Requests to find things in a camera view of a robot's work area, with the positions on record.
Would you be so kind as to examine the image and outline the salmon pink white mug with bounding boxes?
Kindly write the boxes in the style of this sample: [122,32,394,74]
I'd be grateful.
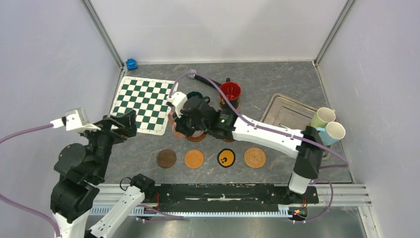
[168,112,188,140]

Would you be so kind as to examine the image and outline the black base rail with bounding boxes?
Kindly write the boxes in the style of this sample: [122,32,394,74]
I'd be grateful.
[144,183,319,213]

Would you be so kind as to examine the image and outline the green white chessboard mat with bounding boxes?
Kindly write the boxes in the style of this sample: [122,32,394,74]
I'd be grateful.
[110,76,174,136]

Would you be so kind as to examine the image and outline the lilac cup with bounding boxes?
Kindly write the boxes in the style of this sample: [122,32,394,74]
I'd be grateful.
[191,131,203,138]

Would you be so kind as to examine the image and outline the woven rattan coaster near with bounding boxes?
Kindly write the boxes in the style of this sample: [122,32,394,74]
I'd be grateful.
[244,147,266,168]

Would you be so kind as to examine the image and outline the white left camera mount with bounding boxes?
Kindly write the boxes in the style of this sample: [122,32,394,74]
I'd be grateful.
[50,108,101,133]

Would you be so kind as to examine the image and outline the black handheld microphone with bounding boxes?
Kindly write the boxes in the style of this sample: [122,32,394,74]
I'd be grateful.
[188,69,222,88]

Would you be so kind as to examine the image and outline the dark green mug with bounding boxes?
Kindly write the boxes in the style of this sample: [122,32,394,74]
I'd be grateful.
[187,91,210,103]

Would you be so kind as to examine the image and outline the blue toy car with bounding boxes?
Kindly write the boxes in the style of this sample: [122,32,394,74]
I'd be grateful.
[125,59,138,70]

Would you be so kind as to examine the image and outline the light brown grooved coaster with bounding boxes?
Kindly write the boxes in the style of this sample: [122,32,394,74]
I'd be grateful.
[186,133,206,142]

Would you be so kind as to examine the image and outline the dark walnut wooden coaster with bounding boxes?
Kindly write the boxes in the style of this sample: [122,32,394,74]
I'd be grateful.
[157,149,177,169]

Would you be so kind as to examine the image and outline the orange black felt coaster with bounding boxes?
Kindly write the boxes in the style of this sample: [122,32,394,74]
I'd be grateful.
[217,148,236,168]

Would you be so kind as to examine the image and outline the metal serving tray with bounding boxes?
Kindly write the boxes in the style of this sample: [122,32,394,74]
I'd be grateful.
[260,93,332,161]

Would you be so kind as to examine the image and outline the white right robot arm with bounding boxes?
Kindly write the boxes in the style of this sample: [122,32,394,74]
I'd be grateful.
[167,92,326,202]

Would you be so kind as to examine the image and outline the light orange wooden coaster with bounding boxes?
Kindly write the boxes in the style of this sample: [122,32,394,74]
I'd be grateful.
[184,149,205,169]

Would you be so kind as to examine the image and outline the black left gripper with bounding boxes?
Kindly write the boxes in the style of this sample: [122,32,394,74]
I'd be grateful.
[82,108,138,179]

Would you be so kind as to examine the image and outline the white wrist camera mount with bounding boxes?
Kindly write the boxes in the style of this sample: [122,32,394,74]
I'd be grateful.
[166,92,188,118]

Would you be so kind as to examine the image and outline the woven rattan coaster far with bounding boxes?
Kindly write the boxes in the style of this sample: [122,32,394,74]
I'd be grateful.
[220,104,237,115]

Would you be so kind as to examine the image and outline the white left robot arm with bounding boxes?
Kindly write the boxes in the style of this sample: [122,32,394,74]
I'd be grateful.
[51,108,156,238]

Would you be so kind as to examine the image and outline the cream cup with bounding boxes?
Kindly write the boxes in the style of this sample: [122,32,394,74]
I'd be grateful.
[310,107,336,128]
[316,121,346,146]

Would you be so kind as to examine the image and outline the woven rattan coaster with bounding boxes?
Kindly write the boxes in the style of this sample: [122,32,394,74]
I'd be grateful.
[220,104,237,115]
[244,147,266,168]

